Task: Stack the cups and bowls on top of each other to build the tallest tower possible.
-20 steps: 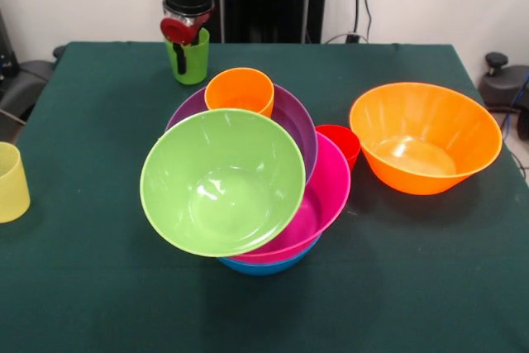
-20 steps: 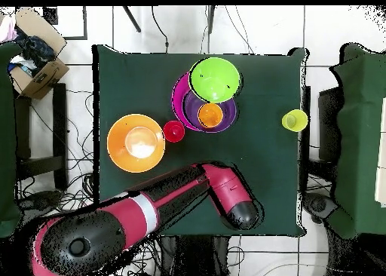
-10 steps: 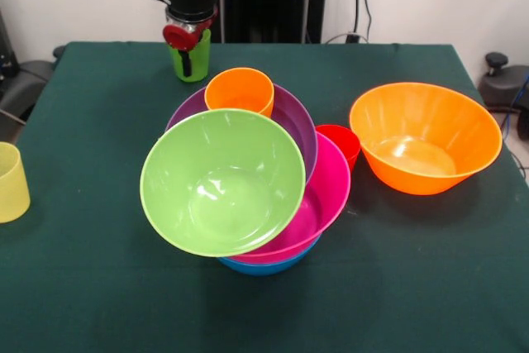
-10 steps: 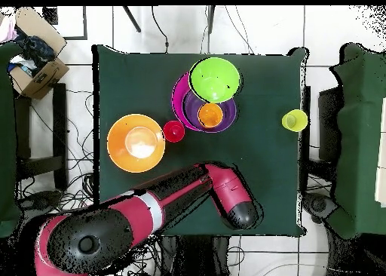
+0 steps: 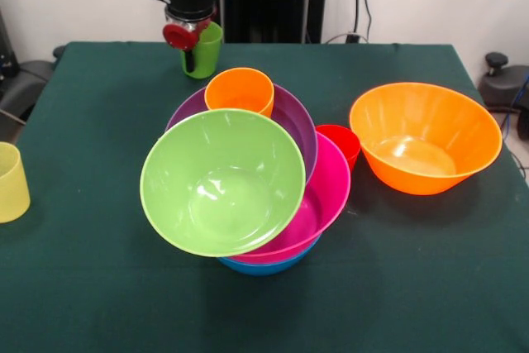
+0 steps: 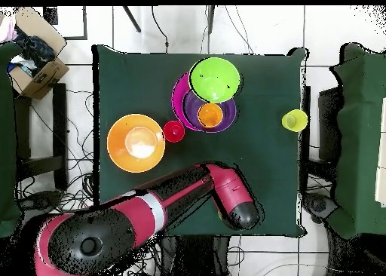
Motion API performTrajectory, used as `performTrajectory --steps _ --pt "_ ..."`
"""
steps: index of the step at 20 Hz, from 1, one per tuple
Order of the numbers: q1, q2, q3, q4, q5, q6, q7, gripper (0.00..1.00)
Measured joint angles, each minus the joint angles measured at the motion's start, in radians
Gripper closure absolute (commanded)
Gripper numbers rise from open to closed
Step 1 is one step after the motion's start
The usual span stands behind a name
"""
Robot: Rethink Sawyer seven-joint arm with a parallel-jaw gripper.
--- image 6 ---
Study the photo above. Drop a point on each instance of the pale pink cloth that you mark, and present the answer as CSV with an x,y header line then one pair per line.
x,y
7,30

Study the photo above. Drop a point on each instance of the dark blue clothing bundle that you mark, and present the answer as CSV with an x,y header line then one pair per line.
x,y
36,49

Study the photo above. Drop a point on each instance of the green plastic bowl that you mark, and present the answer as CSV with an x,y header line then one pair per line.
x,y
215,80

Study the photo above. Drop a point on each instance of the dark green cloth cover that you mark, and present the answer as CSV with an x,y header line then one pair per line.
x,y
6,137
362,107

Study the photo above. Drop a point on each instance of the black equipment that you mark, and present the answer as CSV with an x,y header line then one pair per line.
x,y
318,205

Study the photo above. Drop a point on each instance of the pink plastic bowl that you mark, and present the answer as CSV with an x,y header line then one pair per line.
x,y
178,101

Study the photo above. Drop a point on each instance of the cardboard box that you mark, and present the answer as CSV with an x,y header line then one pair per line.
x,y
45,83

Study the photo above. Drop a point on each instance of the large orange plastic bowl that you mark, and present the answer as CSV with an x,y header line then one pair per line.
x,y
120,143

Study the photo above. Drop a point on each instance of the black tripod leg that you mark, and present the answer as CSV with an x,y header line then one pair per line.
x,y
131,19
211,19

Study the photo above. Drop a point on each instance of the purple plastic bowl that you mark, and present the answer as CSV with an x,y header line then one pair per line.
x,y
230,113

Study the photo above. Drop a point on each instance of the orange plastic cup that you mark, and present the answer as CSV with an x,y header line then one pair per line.
x,y
210,116

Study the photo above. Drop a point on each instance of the red plastic cup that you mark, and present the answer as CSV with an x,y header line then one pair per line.
x,y
174,131

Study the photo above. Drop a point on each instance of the black wheeled base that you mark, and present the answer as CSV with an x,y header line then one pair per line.
x,y
42,199

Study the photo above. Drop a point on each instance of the yellow plastic cup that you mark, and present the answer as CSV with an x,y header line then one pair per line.
x,y
295,120

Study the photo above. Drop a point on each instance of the black metal frame stand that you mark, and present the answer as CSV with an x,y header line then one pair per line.
x,y
59,122

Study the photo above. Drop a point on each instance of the dark green tablecloth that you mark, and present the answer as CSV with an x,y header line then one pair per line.
x,y
144,86

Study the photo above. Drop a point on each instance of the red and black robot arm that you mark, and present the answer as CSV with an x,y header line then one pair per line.
x,y
232,188

